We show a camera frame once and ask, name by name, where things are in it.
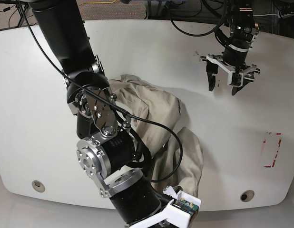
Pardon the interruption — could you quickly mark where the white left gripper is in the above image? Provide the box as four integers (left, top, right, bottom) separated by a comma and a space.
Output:
200, 55, 260, 95

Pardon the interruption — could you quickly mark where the right table grommet hole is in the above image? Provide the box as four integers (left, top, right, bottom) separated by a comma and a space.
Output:
240, 190, 255, 202

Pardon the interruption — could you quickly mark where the white power strip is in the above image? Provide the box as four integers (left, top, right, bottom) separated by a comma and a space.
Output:
278, 5, 294, 19

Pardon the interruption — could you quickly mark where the beige t-shirt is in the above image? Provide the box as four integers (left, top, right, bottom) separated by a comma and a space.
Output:
109, 75, 204, 197

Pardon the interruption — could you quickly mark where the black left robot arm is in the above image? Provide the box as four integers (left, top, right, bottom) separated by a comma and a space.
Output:
201, 0, 260, 95

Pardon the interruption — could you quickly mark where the table grommet hole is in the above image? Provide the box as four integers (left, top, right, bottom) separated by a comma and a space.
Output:
32, 180, 45, 193
240, 190, 255, 202

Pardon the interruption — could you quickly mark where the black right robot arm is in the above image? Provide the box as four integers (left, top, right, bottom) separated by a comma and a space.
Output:
25, 0, 201, 228

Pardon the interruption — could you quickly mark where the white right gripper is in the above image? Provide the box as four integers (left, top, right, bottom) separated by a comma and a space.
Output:
124, 186, 201, 228

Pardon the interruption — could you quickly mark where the left table grommet hole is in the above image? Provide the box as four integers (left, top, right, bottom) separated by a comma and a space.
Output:
32, 180, 45, 193

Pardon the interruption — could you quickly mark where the red tape marking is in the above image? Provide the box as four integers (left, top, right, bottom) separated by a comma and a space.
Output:
261, 132, 282, 168

